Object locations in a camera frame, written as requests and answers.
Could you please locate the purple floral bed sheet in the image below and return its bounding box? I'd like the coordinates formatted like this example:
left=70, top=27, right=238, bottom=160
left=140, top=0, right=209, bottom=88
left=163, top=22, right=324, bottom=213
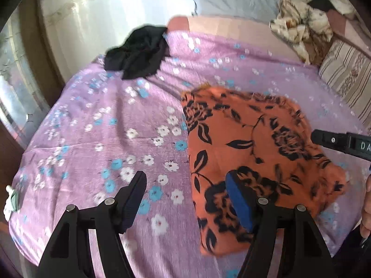
left=9, top=32, right=368, bottom=277

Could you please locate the striped floral pillow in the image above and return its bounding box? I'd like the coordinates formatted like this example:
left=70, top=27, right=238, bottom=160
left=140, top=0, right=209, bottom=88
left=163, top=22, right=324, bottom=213
left=319, top=40, right=370, bottom=131

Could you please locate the pink mattress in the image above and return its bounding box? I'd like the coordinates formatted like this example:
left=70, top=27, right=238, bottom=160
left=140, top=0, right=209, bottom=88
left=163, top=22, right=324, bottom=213
left=167, top=16, right=300, bottom=61

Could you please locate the black crumpled garment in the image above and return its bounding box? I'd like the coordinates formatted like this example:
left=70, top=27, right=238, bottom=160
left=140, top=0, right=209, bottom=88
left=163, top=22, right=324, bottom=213
left=104, top=25, right=169, bottom=80

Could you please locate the white crumpled cloth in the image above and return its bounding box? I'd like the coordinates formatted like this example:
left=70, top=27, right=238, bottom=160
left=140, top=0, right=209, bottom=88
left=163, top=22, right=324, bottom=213
left=3, top=185, right=20, bottom=221

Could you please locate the brown door with stained glass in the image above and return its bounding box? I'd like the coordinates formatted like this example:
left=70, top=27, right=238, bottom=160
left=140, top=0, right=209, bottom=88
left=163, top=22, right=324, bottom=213
left=0, top=0, right=66, bottom=278

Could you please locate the black garment on headboard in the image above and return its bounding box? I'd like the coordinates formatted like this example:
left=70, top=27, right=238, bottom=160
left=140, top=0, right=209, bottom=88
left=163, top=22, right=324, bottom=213
left=307, top=0, right=336, bottom=12

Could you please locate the cream brown floral blanket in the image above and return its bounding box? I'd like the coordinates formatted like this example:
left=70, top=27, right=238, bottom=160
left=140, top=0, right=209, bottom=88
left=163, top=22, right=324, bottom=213
left=269, top=0, right=333, bottom=66

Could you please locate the person's right hand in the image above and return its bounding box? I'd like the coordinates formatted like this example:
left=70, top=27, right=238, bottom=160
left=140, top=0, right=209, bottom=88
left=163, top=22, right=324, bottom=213
left=360, top=176, right=371, bottom=238

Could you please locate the orange black floral garment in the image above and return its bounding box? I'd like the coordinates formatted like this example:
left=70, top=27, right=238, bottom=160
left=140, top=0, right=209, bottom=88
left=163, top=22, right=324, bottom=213
left=181, top=86, right=346, bottom=256

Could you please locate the white cloth on headboard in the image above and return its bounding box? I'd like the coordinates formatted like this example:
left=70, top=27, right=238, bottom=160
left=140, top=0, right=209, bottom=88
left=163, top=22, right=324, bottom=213
left=330, top=0, right=357, bottom=18

